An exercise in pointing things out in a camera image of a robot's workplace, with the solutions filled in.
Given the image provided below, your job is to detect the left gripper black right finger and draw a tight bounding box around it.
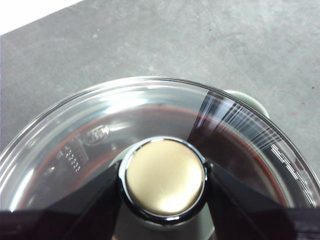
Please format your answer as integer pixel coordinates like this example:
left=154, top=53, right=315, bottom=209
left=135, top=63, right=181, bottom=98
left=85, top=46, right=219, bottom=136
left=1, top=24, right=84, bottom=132
left=204, top=161, right=320, bottom=240

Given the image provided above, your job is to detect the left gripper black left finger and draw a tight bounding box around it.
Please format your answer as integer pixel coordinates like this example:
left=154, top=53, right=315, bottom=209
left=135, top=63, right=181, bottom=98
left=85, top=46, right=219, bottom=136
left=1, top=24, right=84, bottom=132
left=0, top=162, right=124, bottom=240

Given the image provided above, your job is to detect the glass lid with green knob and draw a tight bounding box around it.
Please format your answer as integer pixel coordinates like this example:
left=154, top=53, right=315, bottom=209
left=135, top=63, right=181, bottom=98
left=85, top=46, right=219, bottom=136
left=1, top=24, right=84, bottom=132
left=0, top=76, right=320, bottom=240

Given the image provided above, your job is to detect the pale green electric cooking pot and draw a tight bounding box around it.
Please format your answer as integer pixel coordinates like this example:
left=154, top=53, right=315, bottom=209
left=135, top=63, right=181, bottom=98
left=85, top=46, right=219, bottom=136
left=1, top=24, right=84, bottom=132
left=224, top=89, right=270, bottom=119

